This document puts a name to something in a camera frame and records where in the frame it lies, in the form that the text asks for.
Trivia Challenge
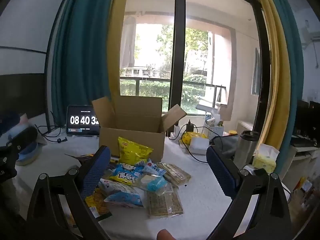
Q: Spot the blue yellow snack bag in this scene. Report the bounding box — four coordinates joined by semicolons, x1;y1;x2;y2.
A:
109;163;143;185

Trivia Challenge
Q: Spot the yellow-green chip bag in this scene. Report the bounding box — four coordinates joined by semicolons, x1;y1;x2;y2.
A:
118;137;153;166

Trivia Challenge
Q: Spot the clear cracker pack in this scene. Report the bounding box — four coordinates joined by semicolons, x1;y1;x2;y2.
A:
157;162;191;187
146;188;184;218

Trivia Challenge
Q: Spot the light blue jerky packet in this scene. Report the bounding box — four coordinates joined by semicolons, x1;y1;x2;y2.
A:
143;159;167;177

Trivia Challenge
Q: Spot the right hand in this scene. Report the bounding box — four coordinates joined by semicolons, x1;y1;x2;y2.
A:
157;229;176;240

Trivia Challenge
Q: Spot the steel thermos cup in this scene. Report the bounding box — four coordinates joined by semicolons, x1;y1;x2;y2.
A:
233;130;260;169

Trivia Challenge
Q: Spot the yellow tissue pack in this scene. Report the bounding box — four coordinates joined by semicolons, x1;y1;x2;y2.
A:
252;144;279;174

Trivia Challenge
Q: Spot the white storage basket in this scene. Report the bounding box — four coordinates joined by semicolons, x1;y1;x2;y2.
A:
202;114;224;139

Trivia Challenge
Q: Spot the tablet showing clock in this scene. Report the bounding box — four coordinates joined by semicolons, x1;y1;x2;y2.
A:
66;105;100;136

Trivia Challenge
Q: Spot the brown cardboard box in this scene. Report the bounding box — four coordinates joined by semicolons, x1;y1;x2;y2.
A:
92;96;187;162

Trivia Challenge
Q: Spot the white hanging shirt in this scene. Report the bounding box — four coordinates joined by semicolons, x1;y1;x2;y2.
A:
120;16;136;69

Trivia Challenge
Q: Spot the yellow teal right curtain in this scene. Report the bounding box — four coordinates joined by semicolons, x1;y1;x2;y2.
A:
249;0;305;151

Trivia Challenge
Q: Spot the black charger cable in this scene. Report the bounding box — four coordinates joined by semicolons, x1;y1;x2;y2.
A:
167;119;226;164

